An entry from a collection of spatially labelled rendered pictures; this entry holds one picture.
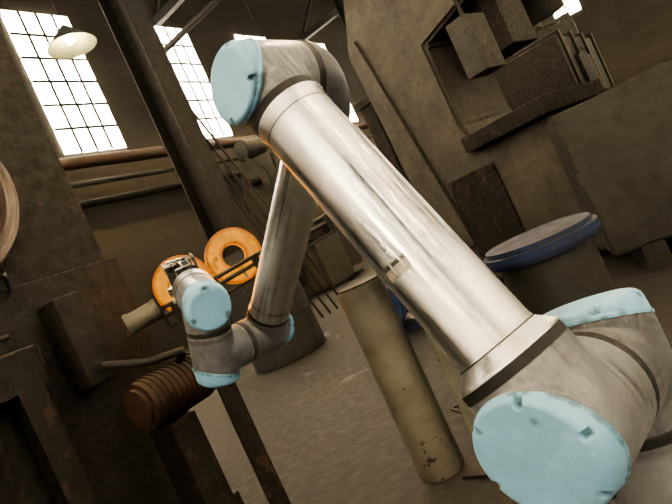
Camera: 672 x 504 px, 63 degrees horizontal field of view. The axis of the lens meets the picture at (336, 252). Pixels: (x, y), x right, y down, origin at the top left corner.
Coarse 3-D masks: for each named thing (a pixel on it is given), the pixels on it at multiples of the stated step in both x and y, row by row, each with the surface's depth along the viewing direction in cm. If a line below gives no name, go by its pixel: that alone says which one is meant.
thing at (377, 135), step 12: (360, 108) 508; (372, 108) 501; (372, 120) 508; (372, 132) 511; (384, 132) 502; (384, 144) 507; (384, 156) 510; (396, 156) 504; (396, 168) 504; (408, 180) 504
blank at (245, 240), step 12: (228, 228) 151; (240, 228) 152; (216, 240) 150; (228, 240) 151; (240, 240) 152; (252, 240) 153; (216, 252) 149; (252, 252) 152; (216, 264) 149; (240, 276) 150; (252, 276) 152
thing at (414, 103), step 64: (384, 0) 325; (448, 0) 297; (512, 0) 308; (384, 64) 340; (448, 64) 327; (384, 128) 357; (448, 128) 323; (512, 128) 287; (448, 192) 338; (512, 192) 308
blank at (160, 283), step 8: (176, 256) 146; (160, 264) 145; (192, 264) 147; (200, 264) 148; (160, 272) 144; (208, 272) 148; (152, 280) 144; (160, 280) 144; (168, 280) 144; (152, 288) 143; (160, 288) 144; (168, 288) 144; (160, 296) 143; (168, 296) 144; (160, 304) 143
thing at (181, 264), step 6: (180, 258) 126; (186, 258) 125; (192, 258) 123; (162, 264) 126; (168, 264) 123; (174, 264) 122; (180, 264) 120; (186, 264) 123; (168, 270) 122; (174, 270) 121; (180, 270) 117; (168, 276) 122; (174, 276) 122
